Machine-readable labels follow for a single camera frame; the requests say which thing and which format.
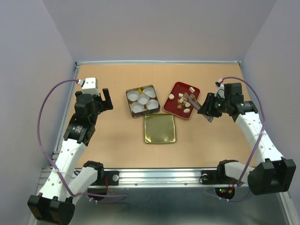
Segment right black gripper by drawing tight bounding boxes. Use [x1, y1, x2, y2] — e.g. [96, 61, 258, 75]
[196, 92, 230, 118]

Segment metal tongs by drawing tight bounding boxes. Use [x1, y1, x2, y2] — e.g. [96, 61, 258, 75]
[183, 93, 213, 122]

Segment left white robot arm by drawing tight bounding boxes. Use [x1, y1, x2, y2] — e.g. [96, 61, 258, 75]
[28, 88, 113, 225]

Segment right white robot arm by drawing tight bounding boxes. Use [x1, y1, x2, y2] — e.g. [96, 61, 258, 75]
[198, 81, 296, 195]

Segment square chocolate tin box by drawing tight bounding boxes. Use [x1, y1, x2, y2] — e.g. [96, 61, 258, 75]
[126, 85, 160, 119]

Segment white paper cup back-left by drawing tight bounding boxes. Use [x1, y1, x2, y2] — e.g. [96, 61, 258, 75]
[127, 90, 140, 102]

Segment white paper cup front-left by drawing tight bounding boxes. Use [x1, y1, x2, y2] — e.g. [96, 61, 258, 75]
[130, 102, 144, 113]

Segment white paper cup centre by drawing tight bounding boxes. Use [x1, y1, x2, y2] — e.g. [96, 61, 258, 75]
[137, 94, 150, 105]

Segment red lacquer tray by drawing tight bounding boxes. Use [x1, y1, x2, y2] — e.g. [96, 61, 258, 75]
[163, 82, 201, 120]

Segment white paper cup back-right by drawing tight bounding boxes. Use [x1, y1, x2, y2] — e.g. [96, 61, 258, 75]
[142, 87, 156, 98]

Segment white paper cup front-right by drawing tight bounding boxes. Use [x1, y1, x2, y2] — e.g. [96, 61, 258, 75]
[146, 99, 159, 110]

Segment gold tin lid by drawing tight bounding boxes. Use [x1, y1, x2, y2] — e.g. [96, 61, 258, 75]
[144, 113, 176, 144]

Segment small electronics board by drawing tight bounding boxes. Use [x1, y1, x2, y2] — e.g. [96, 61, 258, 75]
[215, 187, 235, 200]

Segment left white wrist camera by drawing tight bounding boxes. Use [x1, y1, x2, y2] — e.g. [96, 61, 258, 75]
[82, 77, 99, 96]

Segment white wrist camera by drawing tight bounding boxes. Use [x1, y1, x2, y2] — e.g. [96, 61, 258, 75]
[82, 77, 99, 96]
[215, 78, 225, 98]

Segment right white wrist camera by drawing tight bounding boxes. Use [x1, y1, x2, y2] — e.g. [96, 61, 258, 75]
[215, 78, 225, 98]

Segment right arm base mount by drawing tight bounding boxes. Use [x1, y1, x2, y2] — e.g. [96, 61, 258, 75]
[199, 160, 249, 188]

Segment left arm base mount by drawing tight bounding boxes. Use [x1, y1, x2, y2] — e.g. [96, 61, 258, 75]
[83, 161, 120, 187]

